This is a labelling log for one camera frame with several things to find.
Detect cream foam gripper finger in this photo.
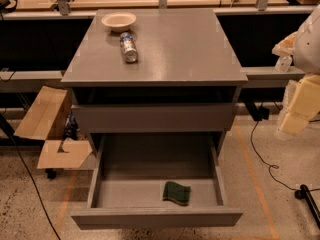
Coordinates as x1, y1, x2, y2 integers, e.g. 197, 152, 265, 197
278, 74, 320, 136
272, 32, 297, 57

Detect green scrubbing sponge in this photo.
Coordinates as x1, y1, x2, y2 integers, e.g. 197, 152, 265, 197
162, 181, 191, 206

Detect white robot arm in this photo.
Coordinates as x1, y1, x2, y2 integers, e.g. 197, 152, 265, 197
272, 5, 320, 140

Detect grey drawer cabinet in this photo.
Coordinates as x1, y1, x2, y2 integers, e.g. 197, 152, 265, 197
62, 9, 247, 148

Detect closed grey top drawer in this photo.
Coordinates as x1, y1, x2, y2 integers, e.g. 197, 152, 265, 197
72, 103, 235, 133

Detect open grey middle drawer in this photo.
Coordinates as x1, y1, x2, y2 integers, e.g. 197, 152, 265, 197
72, 133, 242, 230

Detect hand sanitizer pump bottle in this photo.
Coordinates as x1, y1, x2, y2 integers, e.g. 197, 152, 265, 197
275, 55, 293, 73

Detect black power adapter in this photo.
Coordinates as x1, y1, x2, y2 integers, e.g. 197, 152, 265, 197
253, 105, 270, 121

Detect black stand foot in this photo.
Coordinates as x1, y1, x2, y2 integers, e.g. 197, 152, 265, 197
294, 184, 320, 229

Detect white paper bowl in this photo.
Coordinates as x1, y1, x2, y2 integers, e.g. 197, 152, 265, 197
101, 12, 136, 33

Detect open cardboard box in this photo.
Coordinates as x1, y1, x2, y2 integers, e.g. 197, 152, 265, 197
14, 86, 96, 170

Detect black headphones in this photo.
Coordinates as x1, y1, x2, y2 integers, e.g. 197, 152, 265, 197
0, 0, 18, 13

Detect black floor cable right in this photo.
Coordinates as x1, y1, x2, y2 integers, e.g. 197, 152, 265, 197
249, 119, 320, 192

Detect black floor cable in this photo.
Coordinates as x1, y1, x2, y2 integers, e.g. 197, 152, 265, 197
249, 119, 320, 192
0, 112, 63, 240

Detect black floor cable left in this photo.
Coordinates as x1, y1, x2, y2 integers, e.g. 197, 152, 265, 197
0, 112, 63, 240

